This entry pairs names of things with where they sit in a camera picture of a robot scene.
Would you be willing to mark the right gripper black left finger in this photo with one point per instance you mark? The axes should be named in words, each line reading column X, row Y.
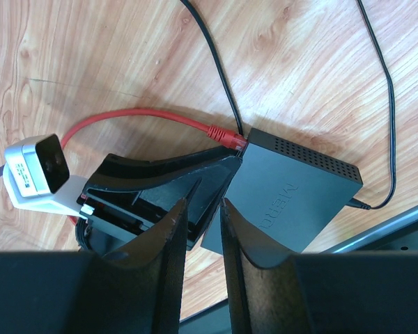
column 136, row 288

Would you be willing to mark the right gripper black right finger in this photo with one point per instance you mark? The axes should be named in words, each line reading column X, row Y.
column 272, row 289

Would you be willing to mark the aluminium front rail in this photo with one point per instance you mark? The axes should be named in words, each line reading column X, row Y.
column 399, row 233

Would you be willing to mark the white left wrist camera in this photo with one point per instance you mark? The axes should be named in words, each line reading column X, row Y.
column 37, row 177

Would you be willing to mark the black network switch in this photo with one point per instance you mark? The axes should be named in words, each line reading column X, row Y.
column 288, row 191

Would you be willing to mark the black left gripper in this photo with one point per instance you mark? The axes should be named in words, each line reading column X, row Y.
column 115, row 211

